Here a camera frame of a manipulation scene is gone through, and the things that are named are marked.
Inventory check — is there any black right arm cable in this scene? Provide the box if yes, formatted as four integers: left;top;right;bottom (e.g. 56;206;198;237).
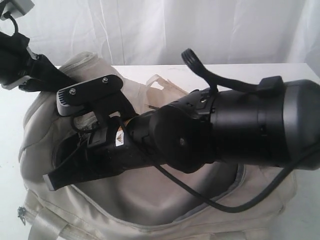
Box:
139;48;320;214

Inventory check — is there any cream fabric duffel bag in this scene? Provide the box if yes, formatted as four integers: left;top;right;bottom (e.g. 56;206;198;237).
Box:
18;51;297;240

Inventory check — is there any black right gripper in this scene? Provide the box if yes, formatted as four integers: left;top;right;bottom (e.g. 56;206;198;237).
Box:
42;117;155;191

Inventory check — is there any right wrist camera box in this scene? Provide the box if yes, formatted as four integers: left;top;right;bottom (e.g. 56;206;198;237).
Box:
56;74;137;126

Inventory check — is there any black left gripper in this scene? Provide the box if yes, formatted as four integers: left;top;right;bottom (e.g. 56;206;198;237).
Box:
0;32;76;93

